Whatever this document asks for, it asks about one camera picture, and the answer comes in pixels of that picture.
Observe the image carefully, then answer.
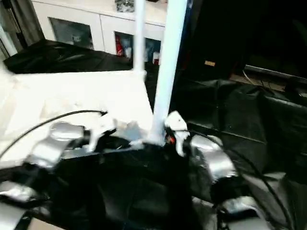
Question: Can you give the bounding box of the dark metal rail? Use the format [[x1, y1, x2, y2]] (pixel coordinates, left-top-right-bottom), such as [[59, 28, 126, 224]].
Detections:
[[245, 65, 307, 80]]

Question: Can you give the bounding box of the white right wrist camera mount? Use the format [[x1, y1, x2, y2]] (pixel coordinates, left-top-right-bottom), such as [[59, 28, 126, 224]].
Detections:
[[164, 111, 190, 157]]

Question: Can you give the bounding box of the black plastic mat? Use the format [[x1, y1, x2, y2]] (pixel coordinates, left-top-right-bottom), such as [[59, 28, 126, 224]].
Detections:
[[0, 39, 307, 230]]

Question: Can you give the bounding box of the white plastic table leg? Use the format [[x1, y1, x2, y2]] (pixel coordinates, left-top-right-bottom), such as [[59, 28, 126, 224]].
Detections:
[[0, 60, 18, 85], [132, 0, 147, 77], [146, 0, 189, 145]]

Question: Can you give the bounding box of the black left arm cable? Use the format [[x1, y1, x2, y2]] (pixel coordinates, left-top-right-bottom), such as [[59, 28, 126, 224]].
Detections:
[[0, 110, 109, 159]]

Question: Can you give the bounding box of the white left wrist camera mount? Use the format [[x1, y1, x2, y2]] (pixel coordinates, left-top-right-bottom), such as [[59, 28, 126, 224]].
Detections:
[[89, 115, 118, 152]]

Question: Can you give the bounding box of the white door frame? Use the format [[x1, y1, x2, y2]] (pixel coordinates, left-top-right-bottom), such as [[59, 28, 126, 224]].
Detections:
[[0, 24, 18, 56]]

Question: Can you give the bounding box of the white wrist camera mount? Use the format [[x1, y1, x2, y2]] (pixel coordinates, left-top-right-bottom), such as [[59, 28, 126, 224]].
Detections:
[[164, 111, 190, 157], [89, 115, 118, 152]]

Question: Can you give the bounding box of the white glass-door cabinet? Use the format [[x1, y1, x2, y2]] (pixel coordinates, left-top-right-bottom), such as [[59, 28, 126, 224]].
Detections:
[[31, 0, 169, 66]]

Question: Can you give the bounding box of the small grey container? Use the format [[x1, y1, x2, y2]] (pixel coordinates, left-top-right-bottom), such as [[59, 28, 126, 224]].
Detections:
[[115, 0, 136, 12]]

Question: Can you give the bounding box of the white plastic table top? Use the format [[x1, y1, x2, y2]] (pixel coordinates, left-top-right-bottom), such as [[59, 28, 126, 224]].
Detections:
[[0, 69, 159, 168]]

